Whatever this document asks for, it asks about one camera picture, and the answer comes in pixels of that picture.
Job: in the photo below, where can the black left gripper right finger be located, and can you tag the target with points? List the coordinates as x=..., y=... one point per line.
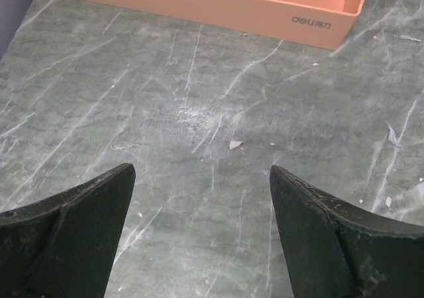
x=335, y=249

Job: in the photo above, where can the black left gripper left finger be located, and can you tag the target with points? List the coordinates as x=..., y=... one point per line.
x=65, y=244

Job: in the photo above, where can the orange plastic file organizer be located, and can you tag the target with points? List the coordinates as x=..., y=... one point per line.
x=319, y=23

